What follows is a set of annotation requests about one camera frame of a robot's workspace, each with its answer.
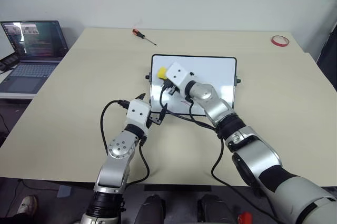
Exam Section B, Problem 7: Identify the white shoe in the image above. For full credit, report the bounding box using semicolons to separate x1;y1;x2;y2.
16;195;38;216

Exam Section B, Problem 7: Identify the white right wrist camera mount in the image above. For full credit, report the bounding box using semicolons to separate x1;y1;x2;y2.
166;62;197;94

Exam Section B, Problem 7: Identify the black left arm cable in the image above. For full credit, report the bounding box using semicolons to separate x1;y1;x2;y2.
101;99;151;184

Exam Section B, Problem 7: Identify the small red object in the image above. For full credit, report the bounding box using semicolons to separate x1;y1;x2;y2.
237;211;255;224

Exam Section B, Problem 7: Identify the black phone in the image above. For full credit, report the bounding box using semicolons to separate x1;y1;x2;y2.
0;52;21;73

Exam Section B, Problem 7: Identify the open grey laptop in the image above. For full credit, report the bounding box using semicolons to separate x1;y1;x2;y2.
0;19;70;94

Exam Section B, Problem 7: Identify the large black object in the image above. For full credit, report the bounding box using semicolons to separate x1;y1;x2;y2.
315;27;337;91

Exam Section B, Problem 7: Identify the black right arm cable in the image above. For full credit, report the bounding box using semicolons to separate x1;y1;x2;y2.
158;87;280;222

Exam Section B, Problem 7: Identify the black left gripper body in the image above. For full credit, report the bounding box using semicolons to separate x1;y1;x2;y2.
146;113;163;126

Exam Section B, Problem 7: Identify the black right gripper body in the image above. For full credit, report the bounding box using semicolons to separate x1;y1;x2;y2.
161;78;183;96

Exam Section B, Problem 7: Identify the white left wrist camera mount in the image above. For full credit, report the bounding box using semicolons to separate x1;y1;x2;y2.
125;99;152;130

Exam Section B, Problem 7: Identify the red handled screwdriver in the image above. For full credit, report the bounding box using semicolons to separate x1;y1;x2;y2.
132;28;158;46

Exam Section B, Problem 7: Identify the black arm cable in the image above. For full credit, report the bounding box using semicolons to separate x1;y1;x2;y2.
101;99;151;184
158;87;280;222

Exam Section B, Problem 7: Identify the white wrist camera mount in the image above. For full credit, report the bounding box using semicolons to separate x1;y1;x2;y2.
166;62;197;94
125;99;152;130

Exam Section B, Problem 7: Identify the yellow eraser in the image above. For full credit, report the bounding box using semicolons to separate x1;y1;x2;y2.
156;67;170;80

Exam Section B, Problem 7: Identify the black framed whiteboard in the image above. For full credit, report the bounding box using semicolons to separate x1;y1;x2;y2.
145;54;243;117

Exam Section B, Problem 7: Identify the dark rounded shape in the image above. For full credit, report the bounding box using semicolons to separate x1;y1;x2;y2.
197;194;227;224
140;195;167;224

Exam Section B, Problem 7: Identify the red tape roll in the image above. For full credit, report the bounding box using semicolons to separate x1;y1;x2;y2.
271;35;290;48

